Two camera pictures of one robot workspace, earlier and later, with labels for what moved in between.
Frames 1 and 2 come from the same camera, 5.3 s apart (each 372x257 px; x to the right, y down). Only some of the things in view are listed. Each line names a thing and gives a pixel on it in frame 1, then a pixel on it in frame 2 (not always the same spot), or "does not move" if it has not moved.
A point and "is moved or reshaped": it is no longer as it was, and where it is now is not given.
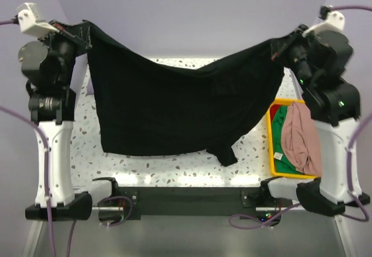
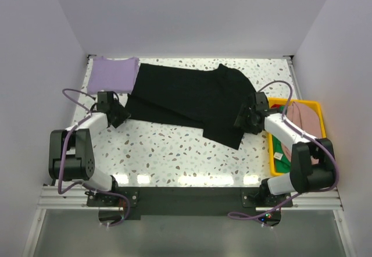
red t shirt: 272,110 does not move
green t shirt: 282,164 does not move
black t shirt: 148,107 is moved or reshaped
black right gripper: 286,46 to 242,117
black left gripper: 71,35 to 121,116
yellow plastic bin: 278,101 does not move
